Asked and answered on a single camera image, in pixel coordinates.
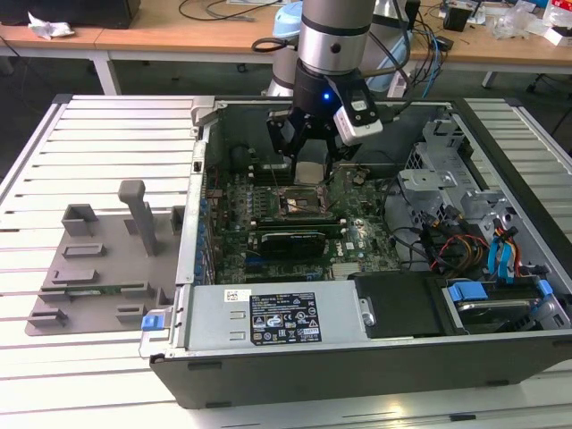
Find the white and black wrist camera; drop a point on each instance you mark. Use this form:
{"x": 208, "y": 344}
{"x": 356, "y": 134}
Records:
{"x": 357, "y": 120}

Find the hard disk in blue carrier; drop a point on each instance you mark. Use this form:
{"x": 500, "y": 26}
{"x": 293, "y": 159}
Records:
{"x": 467, "y": 291}

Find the silver square CPU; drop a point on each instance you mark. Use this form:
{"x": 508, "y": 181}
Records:
{"x": 311, "y": 173}

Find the round coin cell battery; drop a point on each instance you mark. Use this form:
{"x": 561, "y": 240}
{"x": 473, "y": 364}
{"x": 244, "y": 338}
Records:
{"x": 358, "y": 179}

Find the grey power supply with label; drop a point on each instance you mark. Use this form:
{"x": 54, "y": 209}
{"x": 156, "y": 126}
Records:
{"x": 214, "y": 317}

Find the black open PC case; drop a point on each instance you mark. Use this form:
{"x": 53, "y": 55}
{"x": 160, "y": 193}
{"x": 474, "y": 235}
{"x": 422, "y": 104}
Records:
{"x": 313, "y": 380}

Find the black graphics card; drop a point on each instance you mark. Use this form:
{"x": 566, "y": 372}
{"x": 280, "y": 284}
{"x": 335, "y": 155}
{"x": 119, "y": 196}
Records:
{"x": 292, "y": 243}

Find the clear plastic bags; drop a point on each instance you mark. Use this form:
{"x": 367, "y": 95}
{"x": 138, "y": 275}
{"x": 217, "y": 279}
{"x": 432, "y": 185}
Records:
{"x": 514, "y": 24}

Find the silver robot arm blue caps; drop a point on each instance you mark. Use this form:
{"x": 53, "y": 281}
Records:
{"x": 335, "y": 27}

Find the green motherboard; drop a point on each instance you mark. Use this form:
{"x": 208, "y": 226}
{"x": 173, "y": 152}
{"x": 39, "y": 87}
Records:
{"x": 232, "y": 210}

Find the grey plastic parts rack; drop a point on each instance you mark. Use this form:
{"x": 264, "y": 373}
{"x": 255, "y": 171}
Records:
{"x": 120, "y": 268}

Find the thin metal locking lever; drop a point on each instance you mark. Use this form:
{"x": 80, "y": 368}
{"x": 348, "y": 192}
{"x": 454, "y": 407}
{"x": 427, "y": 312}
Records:
{"x": 275, "y": 175}

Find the crumpled white paper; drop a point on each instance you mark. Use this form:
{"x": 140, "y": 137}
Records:
{"x": 49, "y": 29}

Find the black power adapter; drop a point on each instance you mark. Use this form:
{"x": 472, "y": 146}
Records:
{"x": 444, "y": 42}

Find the black RAM slot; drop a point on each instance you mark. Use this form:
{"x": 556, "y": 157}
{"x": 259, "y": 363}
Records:
{"x": 295, "y": 221}
{"x": 261, "y": 170}
{"x": 333, "y": 229}
{"x": 261, "y": 179}

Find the white power strip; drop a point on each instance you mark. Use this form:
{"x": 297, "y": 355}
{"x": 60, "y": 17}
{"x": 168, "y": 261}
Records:
{"x": 399, "y": 86}

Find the wooden desk white frame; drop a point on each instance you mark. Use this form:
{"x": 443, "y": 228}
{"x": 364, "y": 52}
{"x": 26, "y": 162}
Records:
{"x": 44, "y": 38}
{"x": 491, "y": 49}

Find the white and black box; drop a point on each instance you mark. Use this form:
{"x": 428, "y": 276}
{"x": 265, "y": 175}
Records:
{"x": 561, "y": 36}

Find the green RAM stick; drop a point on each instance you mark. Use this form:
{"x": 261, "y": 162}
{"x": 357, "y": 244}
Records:
{"x": 91, "y": 292}

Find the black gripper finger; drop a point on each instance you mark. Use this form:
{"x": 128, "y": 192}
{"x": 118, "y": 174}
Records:
{"x": 283, "y": 132}
{"x": 339, "y": 149}

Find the blue plastic latch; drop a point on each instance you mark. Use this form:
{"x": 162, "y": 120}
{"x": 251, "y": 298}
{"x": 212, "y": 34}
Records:
{"x": 151, "y": 323}

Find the black plastic bay cover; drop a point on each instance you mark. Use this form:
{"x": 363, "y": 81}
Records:
{"x": 402, "y": 304}

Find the red and white package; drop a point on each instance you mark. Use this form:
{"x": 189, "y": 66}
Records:
{"x": 558, "y": 11}

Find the CPU socket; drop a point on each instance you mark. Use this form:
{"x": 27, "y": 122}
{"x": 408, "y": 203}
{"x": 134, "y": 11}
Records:
{"x": 304, "y": 195}

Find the large black computer case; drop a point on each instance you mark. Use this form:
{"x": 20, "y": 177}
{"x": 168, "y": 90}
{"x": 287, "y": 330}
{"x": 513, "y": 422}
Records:
{"x": 89, "y": 11}

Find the small black box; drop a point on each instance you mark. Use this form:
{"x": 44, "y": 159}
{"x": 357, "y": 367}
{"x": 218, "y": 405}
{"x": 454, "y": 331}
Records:
{"x": 458, "y": 20}

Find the silver metal drive cage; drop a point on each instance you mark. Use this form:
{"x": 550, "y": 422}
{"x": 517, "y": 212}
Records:
{"x": 424, "y": 179}

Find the silver chipset heatsink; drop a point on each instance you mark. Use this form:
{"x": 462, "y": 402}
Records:
{"x": 346, "y": 271}

